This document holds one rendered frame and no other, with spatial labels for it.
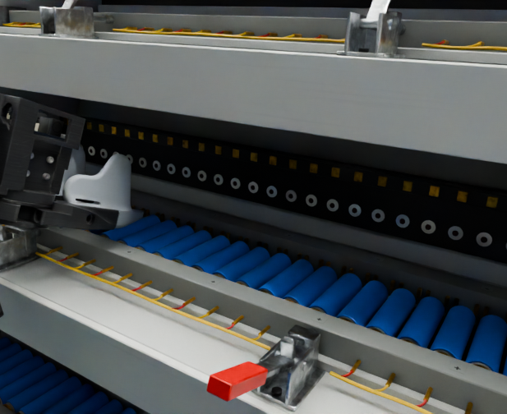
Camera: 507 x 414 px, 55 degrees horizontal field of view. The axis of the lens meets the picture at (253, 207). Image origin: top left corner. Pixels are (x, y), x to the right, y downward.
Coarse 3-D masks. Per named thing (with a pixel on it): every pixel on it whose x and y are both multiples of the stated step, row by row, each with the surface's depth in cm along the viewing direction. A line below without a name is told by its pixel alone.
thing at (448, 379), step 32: (0, 224) 46; (96, 256) 40; (128, 256) 38; (160, 256) 38; (160, 288) 36; (192, 288) 35; (224, 288) 34; (256, 320) 32; (288, 320) 31; (320, 320) 30; (320, 352) 30; (352, 352) 29; (384, 352) 28; (416, 352) 28; (352, 384) 27; (416, 384) 27; (448, 384) 26; (480, 384) 25
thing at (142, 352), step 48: (192, 192) 50; (336, 240) 43; (384, 240) 40; (0, 288) 38; (48, 288) 37; (96, 288) 38; (48, 336) 36; (96, 336) 33; (144, 336) 32; (192, 336) 32; (144, 384) 31; (192, 384) 29; (336, 384) 28
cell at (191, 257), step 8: (216, 240) 43; (224, 240) 43; (192, 248) 41; (200, 248) 41; (208, 248) 41; (216, 248) 42; (176, 256) 40; (184, 256) 39; (192, 256) 40; (200, 256) 40
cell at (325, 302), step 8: (344, 280) 37; (352, 280) 37; (360, 280) 38; (328, 288) 36; (336, 288) 35; (344, 288) 36; (352, 288) 36; (360, 288) 38; (320, 296) 35; (328, 296) 34; (336, 296) 35; (344, 296) 35; (352, 296) 36; (312, 304) 33; (320, 304) 33; (328, 304) 33; (336, 304) 34; (344, 304) 35; (328, 312) 33; (336, 312) 34
